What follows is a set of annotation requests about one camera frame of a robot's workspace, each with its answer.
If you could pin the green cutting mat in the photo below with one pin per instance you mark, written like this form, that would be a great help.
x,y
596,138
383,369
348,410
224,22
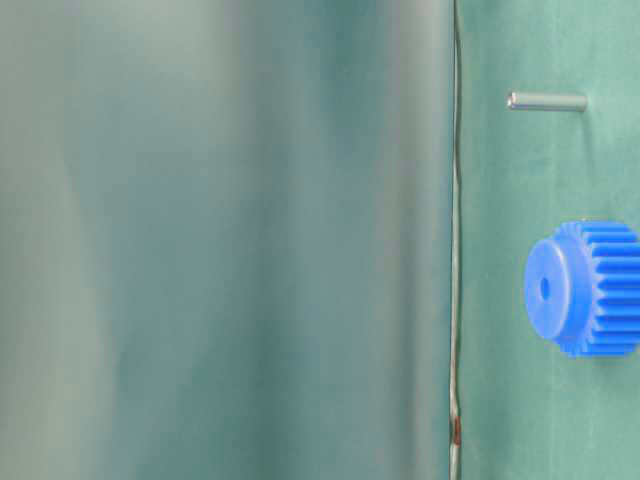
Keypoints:
x,y
527,410

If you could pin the silver metal shaft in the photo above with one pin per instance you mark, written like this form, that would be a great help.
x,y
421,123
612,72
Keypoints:
x,y
537,101

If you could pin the blue plastic gear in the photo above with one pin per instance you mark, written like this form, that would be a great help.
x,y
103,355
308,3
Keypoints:
x,y
581,288

